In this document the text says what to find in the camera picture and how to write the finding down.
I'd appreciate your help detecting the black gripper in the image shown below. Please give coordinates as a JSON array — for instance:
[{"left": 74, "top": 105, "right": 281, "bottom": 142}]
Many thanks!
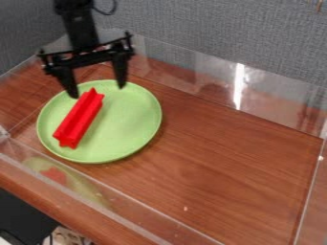
[{"left": 38, "top": 30, "right": 134, "bottom": 99}]

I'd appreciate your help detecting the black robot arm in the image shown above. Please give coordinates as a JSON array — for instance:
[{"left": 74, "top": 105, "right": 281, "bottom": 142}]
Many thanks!
[{"left": 38, "top": 0, "right": 134, "bottom": 99}]

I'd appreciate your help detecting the green round plate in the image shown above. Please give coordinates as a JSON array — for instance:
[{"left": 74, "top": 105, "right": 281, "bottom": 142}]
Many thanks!
[{"left": 36, "top": 79, "right": 163, "bottom": 164}]

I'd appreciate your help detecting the white power strip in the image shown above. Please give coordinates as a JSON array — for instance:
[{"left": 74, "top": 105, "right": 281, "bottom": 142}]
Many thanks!
[{"left": 43, "top": 226, "right": 94, "bottom": 245}]

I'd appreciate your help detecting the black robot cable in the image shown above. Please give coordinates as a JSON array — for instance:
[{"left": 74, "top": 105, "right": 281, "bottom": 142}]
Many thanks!
[{"left": 91, "top": 0, "right": 119, "bottom": 17}]

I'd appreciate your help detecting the clear acrylic enclosure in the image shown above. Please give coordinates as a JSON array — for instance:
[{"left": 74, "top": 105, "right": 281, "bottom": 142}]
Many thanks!
[{"left": 0, "top": 37, "right": 327, "bottom": 245}]

